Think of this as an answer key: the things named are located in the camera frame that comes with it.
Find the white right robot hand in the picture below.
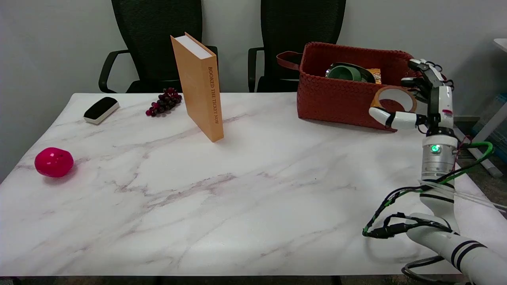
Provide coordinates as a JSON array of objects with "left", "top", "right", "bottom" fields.
[{"left": 369, "top": 59, "right": 455, "bottom": 131}]

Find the yellow tape roll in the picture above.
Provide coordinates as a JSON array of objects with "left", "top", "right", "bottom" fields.
[{"left": 373, "top": 85, "right": 417, "bottom": 113}]

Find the green bowl in basket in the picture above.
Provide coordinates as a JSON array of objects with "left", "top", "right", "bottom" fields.
[{"left": 325, "top": 62, "right": 376, "bottom": 84}]

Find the red woven basket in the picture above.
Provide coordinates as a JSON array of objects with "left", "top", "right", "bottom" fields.
[{"left": 276, "top": 42, "right": 421, "bottom": 131}]

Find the black mesh office chair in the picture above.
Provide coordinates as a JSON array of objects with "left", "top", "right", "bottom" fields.
[
  {"left": 248, "top": 0, "right": 347, "bottom": 93},
  {"left": 98, "top": 0, "right": 218, "bottom": 94}
]

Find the orange hardcover book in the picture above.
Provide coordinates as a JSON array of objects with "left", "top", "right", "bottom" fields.
[{"left": 170, "top": 32, "right": 225, "bottom": 143}]

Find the dark red grape bunch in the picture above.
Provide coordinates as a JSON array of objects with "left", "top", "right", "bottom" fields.
[{"left": 145, "top": 87, "right": 183, "bottom": 118}]

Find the black white board eraser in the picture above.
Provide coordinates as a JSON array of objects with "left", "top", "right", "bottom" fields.
[{"left": 83, "top": 97, "right": 120, "bottom": 125}]

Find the pink round fruit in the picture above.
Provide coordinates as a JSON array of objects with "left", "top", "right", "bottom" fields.
[{"left": 34, "top": 147, "right": 74, "bottom": 178}]

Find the black green robot cable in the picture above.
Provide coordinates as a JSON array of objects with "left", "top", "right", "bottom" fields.
[{"left": 362, "top": 141, "right": 494, "bottom": 239}]

